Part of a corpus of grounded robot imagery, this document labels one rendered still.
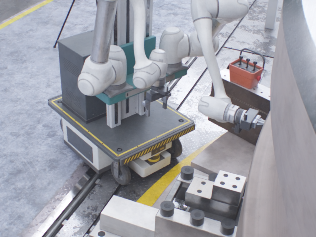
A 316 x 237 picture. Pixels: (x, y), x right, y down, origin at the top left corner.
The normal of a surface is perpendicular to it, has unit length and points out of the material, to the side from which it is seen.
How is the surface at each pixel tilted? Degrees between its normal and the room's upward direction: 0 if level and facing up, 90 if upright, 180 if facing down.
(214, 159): 0
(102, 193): 0
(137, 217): 0
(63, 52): 90
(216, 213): 90
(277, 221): 44
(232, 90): 90
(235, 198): 90
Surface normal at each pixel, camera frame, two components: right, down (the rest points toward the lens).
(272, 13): -0.39, 0.49
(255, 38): 0.03, -0.84
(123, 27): 0.65, 0.43
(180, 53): 0.28, 0.58
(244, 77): -0.69, 0.47
